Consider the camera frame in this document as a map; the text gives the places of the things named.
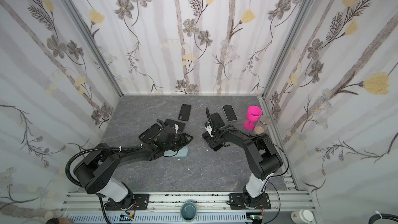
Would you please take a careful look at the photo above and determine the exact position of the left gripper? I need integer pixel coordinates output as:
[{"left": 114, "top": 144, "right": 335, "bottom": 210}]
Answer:
[{"left": 163, "top": 133, "right": 194, "bottom": 152}]

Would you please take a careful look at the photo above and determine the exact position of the light blue case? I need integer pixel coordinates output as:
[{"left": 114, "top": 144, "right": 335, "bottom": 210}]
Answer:
[
  {"left": 163, "top": 146, "right": 188, "bottom": 158},
  {"left": 222, "top": 104, "right": 238, "bottom": 122}
]

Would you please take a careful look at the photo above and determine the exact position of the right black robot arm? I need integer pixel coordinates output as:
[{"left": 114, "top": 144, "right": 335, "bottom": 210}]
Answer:
[{"left": 202, "top": 108, "right": 283, "bottom": 209}]

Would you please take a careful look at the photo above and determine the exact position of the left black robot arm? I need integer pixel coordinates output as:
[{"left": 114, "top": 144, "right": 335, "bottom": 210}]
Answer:
[{"left": 65, "top": 125, "right": 193, "bottom": 210}]

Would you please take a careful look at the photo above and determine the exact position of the black phone case left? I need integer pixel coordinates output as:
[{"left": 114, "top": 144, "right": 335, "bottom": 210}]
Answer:
[{"left": 139, "top": 123, "right": 161, "bottom": 143}]

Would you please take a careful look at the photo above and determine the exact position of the black case upper centre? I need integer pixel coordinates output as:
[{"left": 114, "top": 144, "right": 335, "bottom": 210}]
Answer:
[{"left": 178, "top": 104, "right": 192, "bottom": 121}]

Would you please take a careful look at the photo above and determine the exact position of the pink plastic goblet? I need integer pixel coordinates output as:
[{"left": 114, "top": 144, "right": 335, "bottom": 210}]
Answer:
[{"left": 244, "top": 106, "right": 262, "bottom": 130}]

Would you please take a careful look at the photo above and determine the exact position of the clear jar with cork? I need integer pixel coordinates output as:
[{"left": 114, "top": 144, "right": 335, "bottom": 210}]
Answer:
[{"left": 253, "top": 115, "right": 272, "bottom": 135}]

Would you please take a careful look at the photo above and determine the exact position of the teal round cup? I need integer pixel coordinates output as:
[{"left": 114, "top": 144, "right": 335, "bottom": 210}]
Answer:
[{"left": 180, "top": 201, "right": 198, "bottom": 222}]

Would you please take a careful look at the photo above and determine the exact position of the white bottle bottom right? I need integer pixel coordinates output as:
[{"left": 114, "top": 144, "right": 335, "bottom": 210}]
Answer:
[{"left": 291, "top": 209, "right": 314, "bottom": 224}]

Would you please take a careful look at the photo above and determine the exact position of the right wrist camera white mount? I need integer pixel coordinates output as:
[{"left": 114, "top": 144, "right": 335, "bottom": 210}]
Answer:
[{"left": 205, "top": 121, "right": 213, "bottom": 137}]

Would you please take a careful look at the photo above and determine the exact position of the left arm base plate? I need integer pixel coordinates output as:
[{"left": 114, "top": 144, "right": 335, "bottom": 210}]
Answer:
[{"left": 104, "top": 194, "right": 150, "bottom": 211}]

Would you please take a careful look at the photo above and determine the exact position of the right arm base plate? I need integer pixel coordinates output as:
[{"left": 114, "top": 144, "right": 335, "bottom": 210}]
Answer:
[{"left": 227, "top": 193, "right": 272, "bottom": 210}]

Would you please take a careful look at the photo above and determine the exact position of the white slotted cable duct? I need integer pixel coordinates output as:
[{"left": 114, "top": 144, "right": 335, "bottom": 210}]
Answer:
[{"left": 68, "top": 213, "right": 252, "bottom": 224}]

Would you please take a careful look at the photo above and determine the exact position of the aluminium front rail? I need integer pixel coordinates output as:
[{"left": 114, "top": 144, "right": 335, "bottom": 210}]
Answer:
[{"left": 60, "top": 191, "right": 315, "bottom": 214}]

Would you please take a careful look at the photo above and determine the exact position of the black cable bottom right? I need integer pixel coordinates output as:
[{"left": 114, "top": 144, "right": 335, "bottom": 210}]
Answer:
[{"left": 368, "top": 213, "right": 398, "bottom": 224}]

